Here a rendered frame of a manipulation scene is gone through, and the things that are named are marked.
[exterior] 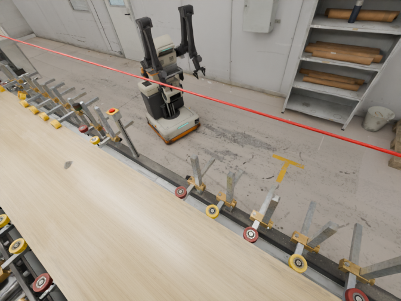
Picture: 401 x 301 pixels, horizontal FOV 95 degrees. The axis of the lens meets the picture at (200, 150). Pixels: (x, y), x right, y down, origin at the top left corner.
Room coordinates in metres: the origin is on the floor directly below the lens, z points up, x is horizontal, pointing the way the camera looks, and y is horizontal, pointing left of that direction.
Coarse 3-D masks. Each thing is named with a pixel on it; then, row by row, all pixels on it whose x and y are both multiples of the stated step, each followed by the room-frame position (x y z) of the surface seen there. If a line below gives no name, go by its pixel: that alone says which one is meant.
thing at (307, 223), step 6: (312, 204) 0.44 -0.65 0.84; (312, 210) 0.41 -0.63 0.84; (306, 216) 0.38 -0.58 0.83; (312, 216) 0.37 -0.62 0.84; (306, 222) 0.34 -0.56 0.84; (306, 228) 0.31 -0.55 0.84; (306, 234) 0.28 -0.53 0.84; (300, 246) 0.22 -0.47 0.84; (294, 252) 0.20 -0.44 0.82; (300, 252) 0.20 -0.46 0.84
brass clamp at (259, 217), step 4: (252, 212) 0.45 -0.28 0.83; (256, 212) 0.45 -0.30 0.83; (252, 216) 0.42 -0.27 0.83; (256, 216) 0.42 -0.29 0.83; (260, 216) 0.42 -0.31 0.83; (252, 220) 0.41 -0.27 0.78; (260, 220) 0.39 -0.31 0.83; (272, 220) 0.39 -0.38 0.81; (260, 224) 0.38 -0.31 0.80; (264, 224) 0.37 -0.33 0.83; (268, 224) 0.36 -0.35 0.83; (272, 224) 0.36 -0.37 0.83; (268, 228) 0.35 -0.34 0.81
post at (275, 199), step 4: (276, 196) 0.39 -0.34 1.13; (272, 200) 0.38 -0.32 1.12; (276, 200) 0.38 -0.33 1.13; (272, 204) 0.38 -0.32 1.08; (276, 204) 0.37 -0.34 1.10; (268, 208) 0.38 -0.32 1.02; (272, 208) 0.37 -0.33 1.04; (268, 212) 0.38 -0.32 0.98; (272, 212) 0.37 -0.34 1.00; (264, 216) 0.38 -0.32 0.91; (268, 216) 0.37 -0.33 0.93; (264, 220) 0.38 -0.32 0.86; (268, 220) 0.37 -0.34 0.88; (264, 228) 0.37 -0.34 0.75
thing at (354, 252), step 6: (354, 228) 0.28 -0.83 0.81; (360, 228) 0.27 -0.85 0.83; (354, 234) 0.25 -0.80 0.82; (360, 234) 0.24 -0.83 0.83; (354, 240) 0.22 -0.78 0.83; (360, 240) 0.22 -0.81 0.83; (354, 246) 0.19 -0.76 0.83; (354, 252) 0.16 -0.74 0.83; (354, 258) 0.14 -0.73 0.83; (348, 276) 0.07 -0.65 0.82; (354, 276) 0.06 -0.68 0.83; (348, 282) 0.04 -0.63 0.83; (354, 282) 0.04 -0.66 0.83; (348, 288) 0.02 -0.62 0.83
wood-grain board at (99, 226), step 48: (0, 96) 2.36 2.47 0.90; (0, 144) 1.38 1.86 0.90; (48, 144) 1.29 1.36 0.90; (0, 192) 0.82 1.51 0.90; (48, 192) 0.76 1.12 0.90; (96, 192) 0.71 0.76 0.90; (144, 192) 0.65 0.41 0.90; (48, 240) 0.42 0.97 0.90; (96, 240) 0.38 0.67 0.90; (144, 240) 0.35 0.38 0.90; (192, 240) 0.31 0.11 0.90; (240, 240) 0.28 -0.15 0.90; (96, 288) 0.15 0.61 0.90; (144, 288) 0.12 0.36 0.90; (192, 288) 0.10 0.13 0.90; (240, 288) 0.07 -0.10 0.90; (288, 288) 0.05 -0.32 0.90
